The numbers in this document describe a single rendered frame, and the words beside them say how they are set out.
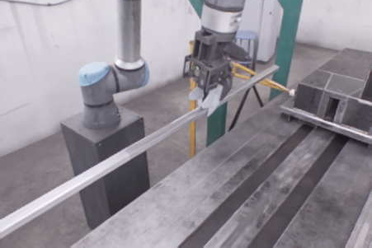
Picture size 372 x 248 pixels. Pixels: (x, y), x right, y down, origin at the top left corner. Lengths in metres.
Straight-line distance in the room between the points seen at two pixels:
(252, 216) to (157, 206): 0.22
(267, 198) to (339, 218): 0.15
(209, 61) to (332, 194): 0.44
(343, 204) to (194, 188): 0.35
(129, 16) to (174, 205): 0.62
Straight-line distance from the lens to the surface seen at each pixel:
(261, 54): 3.59
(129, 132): 1.17
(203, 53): 0.56
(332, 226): 0.72
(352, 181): 0.85
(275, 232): 0.69
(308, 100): 0.98
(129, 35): 1.03
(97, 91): 1.09
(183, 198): 0.71
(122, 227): 0.68
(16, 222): 0.50
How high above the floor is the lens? 1.26
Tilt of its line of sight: 30 degrees down
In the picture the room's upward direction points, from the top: straight up
